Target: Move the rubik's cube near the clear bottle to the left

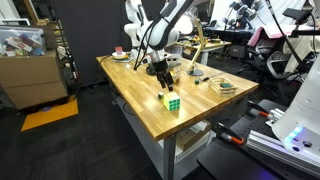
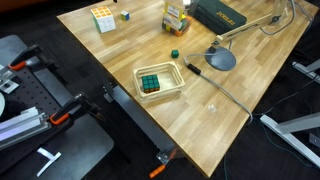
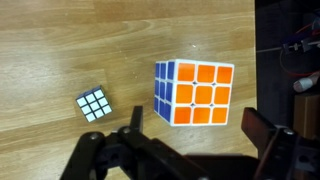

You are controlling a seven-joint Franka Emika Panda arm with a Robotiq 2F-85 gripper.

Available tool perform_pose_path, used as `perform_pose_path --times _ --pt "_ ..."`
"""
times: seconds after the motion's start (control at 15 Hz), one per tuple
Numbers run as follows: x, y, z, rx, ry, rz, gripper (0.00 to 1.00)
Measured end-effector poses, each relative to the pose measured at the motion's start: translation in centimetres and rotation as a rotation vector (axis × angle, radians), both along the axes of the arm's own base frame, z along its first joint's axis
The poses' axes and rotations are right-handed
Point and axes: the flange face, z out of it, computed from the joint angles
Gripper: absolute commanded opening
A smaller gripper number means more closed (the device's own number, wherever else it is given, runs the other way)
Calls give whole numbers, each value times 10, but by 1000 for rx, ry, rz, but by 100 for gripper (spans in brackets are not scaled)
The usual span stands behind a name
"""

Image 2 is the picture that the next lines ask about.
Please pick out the large white rubik's cube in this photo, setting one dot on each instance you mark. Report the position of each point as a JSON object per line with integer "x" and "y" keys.
{"x": 104, "y": 20}

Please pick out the black rubik's cube green face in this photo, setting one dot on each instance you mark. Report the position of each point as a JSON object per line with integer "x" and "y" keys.
{"x": 150, "y": 83}

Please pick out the small green cube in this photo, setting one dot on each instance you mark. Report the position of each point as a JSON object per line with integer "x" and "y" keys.
{"x": 175, "y": 53}

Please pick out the mini rubik's cube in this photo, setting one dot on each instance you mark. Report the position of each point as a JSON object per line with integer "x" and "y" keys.
{"x": 125, "y": 15}

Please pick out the light wooden crate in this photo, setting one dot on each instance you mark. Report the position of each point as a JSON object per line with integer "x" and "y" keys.
{"x": 173, "y": 78}

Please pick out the grey metal mounting bar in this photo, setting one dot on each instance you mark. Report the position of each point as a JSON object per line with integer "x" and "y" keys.
{"x": 140, "y": 117}

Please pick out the small clear cap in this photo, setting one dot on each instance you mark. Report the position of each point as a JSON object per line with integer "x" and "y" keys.
{"x": 212, "y": 108}

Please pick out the wooden desk lamp grey base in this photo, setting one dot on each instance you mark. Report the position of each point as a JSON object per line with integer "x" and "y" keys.
{"x": 221, "y": 60}

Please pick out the clear box of colourful cubes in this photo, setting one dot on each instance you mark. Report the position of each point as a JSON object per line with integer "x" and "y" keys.
{"x": 174, "y": 21}

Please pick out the dark grey floor plate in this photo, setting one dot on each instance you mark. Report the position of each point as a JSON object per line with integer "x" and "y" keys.
{"x": 83, "y": 146}

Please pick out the black clamp orange grip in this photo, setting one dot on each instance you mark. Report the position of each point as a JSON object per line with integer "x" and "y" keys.
{"x": 66, "y": 111}
{"x": 22, "y": 59}

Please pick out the black perforated board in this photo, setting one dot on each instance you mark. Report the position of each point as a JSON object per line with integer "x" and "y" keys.
{"x": 29, "y": 92}

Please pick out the white angled strip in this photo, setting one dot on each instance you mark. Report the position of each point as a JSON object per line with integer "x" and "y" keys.
{"x": 49, "y": 162}

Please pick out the white table leg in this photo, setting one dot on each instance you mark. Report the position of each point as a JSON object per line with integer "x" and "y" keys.
{"x": 286, "y": 132}
{"x": 306, "y": 69}

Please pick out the aluminium profile rail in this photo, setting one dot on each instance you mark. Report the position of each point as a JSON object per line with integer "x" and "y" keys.
{"x": 19, "y": 129}

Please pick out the silver metal bracket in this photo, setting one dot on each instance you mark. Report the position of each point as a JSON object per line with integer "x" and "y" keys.
{"x": 7, "y": 86}

